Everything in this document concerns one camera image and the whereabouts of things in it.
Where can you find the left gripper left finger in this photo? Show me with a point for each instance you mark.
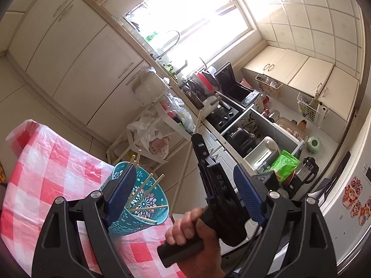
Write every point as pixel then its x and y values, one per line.
pixel 59 251

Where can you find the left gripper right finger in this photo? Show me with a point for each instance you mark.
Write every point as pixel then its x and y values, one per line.
pixel 294 240

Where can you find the silver toaster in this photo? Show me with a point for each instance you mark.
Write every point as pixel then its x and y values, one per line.
pixel 263 155

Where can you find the silver refrigerator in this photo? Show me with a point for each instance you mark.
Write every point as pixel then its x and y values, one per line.
pixel 346 202

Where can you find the green snack bag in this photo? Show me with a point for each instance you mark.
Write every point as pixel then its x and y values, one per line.
pixel 284 165

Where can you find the teal perforated bucket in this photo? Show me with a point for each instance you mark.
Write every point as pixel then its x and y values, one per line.
pixel 148 207

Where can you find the black glass coffee pot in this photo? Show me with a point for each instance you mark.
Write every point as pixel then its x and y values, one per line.
pixel 307 170

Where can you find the red white checkered tablecloth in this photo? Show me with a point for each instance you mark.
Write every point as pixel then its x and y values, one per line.
pixel 50 166

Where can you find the black stovetop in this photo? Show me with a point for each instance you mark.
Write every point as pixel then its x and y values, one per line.
pixel 226 112

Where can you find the white utility cart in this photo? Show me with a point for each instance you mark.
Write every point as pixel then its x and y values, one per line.
pixel 175 113

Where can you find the white plastic bag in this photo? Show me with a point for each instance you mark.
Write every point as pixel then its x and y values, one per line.
pixel 153 138

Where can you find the green round teapot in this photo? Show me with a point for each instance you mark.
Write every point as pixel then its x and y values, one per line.
pixel 313 145

